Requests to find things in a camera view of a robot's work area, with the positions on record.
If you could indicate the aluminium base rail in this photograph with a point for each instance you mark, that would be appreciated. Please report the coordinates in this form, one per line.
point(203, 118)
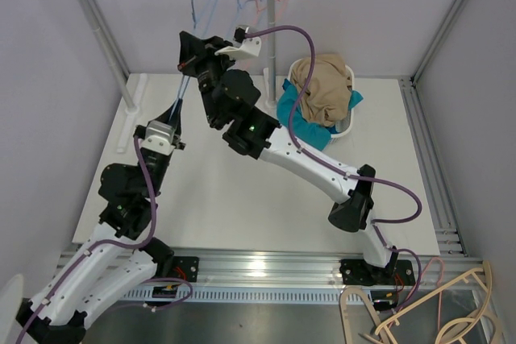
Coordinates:
point(268, 278)

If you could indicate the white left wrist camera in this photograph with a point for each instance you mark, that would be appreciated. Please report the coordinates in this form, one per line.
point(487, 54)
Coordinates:
point(158, 137)

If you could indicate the dark blue t shirt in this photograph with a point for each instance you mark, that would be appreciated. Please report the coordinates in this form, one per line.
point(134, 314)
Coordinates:
point(333, 130)

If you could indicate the beige tank top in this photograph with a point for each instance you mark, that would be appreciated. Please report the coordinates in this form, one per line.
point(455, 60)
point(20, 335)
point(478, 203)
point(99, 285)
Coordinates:
point(328, 94)

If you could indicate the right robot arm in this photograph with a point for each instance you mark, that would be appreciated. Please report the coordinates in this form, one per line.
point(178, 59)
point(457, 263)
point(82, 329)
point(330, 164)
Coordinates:
point(262, 137)

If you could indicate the teal t shirt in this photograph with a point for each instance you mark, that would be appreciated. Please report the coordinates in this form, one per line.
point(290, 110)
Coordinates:
point(312, 133)

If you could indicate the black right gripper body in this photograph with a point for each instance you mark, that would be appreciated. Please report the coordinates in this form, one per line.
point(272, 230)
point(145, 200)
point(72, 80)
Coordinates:
point(212, 68)

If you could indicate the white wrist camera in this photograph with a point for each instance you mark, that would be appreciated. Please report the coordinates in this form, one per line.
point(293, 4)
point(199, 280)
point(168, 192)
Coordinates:
point(158, 137)
point(244, 48)

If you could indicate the aluminium corner frame post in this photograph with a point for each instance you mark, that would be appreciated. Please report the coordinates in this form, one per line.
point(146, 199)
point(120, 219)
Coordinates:
point(445, 27)

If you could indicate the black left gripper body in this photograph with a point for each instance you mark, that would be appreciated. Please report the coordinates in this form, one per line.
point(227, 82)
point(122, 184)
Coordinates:
point(155, 169)

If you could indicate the metal clothes rack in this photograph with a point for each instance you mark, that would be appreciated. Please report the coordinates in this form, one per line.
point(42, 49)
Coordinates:
point(114, 58)

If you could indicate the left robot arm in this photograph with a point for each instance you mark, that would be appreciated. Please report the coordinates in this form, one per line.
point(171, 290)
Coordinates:
point(122, 251)

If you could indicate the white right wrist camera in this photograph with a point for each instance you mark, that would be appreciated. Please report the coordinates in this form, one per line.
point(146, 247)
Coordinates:
point(244, 48)

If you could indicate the white perforated plastic basket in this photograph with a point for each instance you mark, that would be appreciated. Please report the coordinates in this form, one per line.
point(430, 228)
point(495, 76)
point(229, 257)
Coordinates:
point(355, 98)

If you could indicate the beige wooden hangers pile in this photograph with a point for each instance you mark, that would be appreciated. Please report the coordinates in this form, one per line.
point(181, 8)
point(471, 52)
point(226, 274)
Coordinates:
point(454, 330)

